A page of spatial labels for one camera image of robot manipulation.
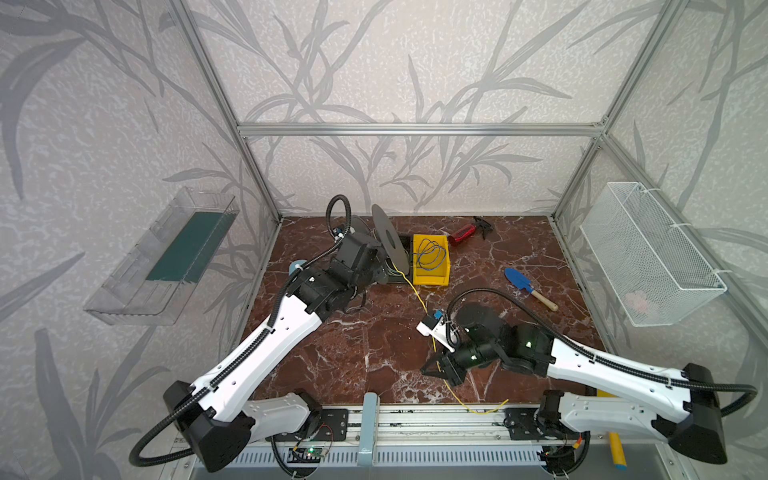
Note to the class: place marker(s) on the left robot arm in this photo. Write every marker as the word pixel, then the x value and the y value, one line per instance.
pixel 208 417

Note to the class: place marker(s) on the light blue toy shovel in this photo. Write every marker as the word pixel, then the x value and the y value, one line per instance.
pixel 296 266

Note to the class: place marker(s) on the pink object in basket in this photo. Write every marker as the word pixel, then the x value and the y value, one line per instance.
pixel 640 304

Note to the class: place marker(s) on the light blue brush handle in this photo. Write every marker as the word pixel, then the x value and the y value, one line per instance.
pixel 366 454

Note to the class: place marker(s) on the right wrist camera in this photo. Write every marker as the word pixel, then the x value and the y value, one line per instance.
pixel 439 328

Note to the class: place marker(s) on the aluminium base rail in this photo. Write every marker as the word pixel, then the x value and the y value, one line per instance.
pixel 416 435

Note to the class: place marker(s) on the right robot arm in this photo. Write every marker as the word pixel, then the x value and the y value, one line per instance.
pixel 684 408

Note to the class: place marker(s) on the grey perforated spool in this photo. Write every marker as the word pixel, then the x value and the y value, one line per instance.
pixel 392 257

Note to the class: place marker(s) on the yellow plastic bin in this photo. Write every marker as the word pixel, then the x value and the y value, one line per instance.
pixel 430 260

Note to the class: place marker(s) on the clear plastic wall tray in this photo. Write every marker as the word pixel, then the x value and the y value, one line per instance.
pixel 153 283

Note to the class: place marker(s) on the white wire mesh basket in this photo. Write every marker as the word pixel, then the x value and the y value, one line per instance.
pixel 639 246

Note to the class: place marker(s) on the green circuit board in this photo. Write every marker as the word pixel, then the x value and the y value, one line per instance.
pixel 313 454

